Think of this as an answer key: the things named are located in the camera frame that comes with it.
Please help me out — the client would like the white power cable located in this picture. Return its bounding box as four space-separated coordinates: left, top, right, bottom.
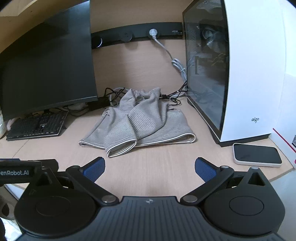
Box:
149 28 188 84

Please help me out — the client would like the black computer monitor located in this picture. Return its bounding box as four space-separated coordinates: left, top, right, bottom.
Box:
0 0 110 122

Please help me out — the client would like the grey striped garment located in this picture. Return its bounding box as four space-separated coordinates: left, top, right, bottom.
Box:
79 87 196 158

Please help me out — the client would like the black keyboard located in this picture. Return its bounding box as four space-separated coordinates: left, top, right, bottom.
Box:
6 110 69 141

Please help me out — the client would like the white-edged smartphone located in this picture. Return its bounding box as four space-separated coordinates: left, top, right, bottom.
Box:
232 143 282 168

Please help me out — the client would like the white box with red stripe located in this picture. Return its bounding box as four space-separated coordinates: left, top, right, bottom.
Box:
272 74 296 169

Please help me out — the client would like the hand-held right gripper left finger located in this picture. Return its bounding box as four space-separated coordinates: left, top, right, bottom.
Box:
29 157 119 205

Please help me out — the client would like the pink soft object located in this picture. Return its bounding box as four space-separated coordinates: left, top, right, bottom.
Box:
6 118 17 131

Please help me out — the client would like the white plastic object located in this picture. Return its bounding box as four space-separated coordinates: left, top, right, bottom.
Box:
0 111 7 138

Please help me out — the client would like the tangled black cable bundle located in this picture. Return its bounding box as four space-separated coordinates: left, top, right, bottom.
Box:
103 80 189 109

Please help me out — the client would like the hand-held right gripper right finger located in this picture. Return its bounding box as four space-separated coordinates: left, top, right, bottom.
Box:
180 158 272 205

